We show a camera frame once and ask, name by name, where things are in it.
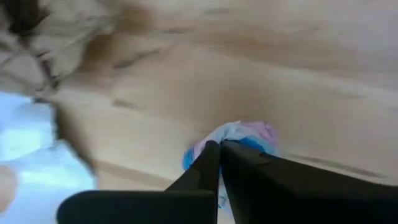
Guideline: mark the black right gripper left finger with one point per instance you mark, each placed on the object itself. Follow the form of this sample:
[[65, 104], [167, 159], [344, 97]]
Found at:
[[140, 207]]

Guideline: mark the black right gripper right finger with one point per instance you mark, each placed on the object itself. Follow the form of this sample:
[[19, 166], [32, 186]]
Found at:
[[295, 193]]

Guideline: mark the blue pink wrapper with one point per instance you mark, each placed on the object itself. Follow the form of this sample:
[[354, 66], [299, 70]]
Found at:
[[248, 133]]

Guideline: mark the brown paper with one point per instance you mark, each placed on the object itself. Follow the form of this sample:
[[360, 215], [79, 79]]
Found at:
[[62, 37]]

